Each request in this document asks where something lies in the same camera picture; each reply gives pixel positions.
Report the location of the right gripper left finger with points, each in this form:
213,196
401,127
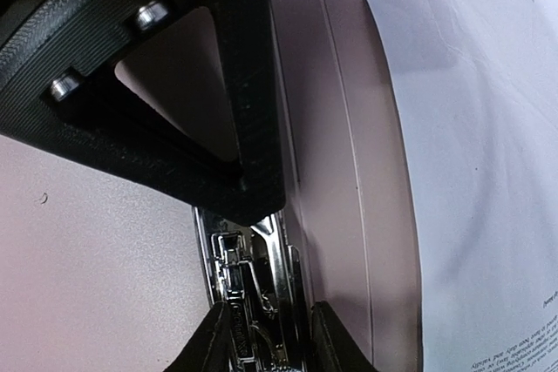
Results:
208,350

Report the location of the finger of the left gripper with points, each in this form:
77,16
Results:
176,95

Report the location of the tan folder metal clip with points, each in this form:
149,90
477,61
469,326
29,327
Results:
257,272

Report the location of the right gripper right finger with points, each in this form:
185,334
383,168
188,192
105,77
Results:
333,348

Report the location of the tan brown folder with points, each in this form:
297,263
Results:
99,273

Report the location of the printed paper sheet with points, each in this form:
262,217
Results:
475,83

